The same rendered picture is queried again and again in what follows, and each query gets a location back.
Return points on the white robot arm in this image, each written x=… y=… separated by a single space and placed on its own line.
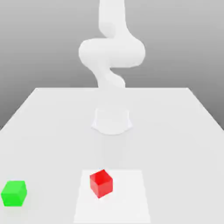
x=112 y=52

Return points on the small red cube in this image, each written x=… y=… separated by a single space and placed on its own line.
x=101 y=183

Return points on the small green cube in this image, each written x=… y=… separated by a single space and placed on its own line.
x=14 y=193

